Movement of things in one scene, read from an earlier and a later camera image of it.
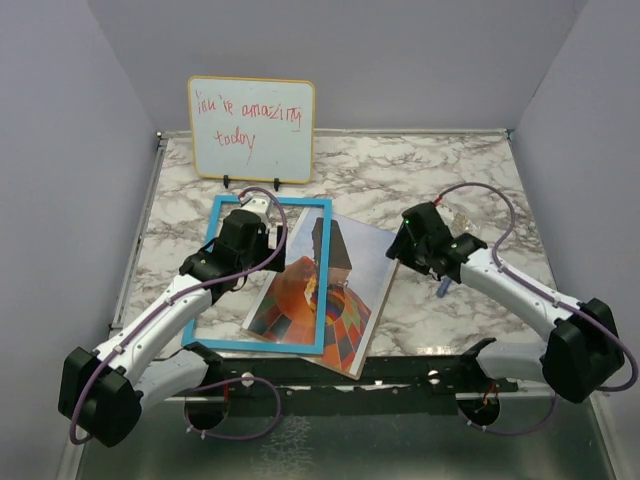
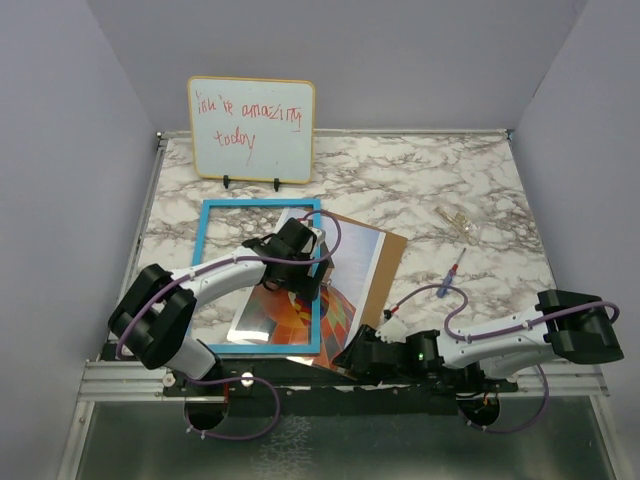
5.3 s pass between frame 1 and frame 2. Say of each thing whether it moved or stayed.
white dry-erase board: stayed
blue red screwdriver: stayed
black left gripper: moved
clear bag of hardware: stayed
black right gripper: moved
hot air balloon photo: moved
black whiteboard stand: stayed
